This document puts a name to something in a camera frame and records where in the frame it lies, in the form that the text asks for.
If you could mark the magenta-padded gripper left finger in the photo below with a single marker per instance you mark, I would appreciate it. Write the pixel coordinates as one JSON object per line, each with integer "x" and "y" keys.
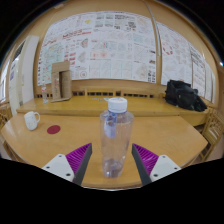
{"x": 60, "y": 165}

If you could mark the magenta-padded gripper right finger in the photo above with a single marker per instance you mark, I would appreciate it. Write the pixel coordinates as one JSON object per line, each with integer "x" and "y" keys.
{"x": 163, "y": 165}

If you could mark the clear plastic bottle white cap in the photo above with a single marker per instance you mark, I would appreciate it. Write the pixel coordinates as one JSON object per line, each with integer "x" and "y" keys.
{"x": 116, "y": 133}

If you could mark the flat round red coaster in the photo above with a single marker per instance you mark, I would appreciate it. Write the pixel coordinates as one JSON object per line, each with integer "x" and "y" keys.
{"x": 53, "y": 129}

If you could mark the white ceramic mug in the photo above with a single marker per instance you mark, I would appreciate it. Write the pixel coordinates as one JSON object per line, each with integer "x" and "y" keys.
{"x": 30, "y": 120}

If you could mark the wooden chair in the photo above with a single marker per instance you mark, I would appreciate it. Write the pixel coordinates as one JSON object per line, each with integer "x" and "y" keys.
{"x": 4, "y": 115}
{"x": 213, "y": 131}

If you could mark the small clear plastic bottle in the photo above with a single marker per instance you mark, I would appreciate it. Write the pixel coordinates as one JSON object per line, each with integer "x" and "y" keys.
{"x": 44, "y": 95}

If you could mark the black bag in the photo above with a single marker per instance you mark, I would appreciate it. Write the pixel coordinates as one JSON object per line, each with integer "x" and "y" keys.
{"x": 181, "y": 95}

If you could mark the brown cardboard box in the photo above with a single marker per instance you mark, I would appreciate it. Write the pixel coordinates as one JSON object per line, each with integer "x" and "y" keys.
{"x": 61, "y": 83}

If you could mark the white door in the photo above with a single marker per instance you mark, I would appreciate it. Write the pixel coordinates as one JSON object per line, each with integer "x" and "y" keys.
{"x": 25, "y": 73}

